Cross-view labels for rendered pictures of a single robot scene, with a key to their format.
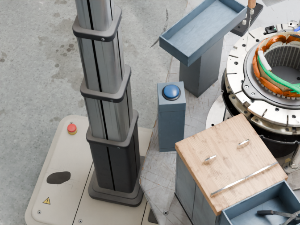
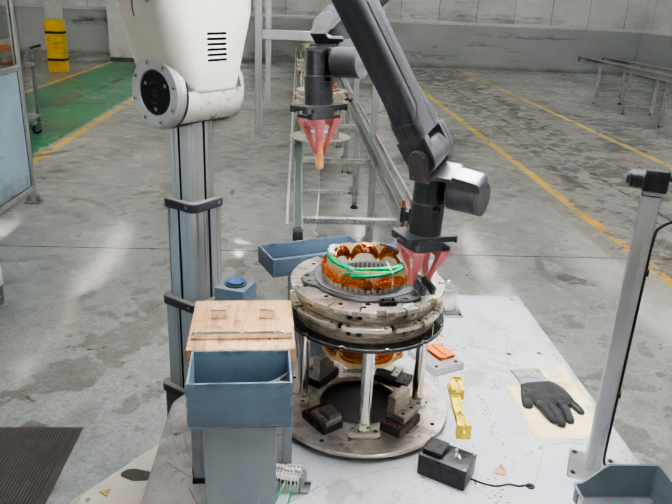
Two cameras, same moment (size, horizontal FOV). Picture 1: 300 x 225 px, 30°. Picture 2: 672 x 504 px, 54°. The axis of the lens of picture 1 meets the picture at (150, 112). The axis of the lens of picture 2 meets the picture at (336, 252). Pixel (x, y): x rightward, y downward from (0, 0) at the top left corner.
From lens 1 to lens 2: 0.99 m
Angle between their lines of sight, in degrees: 38
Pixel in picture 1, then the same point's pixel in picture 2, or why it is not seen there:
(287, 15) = (453, 328)
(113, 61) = (195, 248)
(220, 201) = (197, 344)
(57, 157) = (150, 456)
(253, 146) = (278, 321)
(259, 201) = (253, 377)
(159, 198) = (180, 421)
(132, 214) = not seen: outside the picture
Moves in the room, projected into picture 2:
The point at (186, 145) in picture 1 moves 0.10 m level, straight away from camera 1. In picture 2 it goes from (206, 304) to (235, 287)
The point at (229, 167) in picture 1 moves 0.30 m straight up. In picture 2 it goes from (235, 327) to (233, 167)
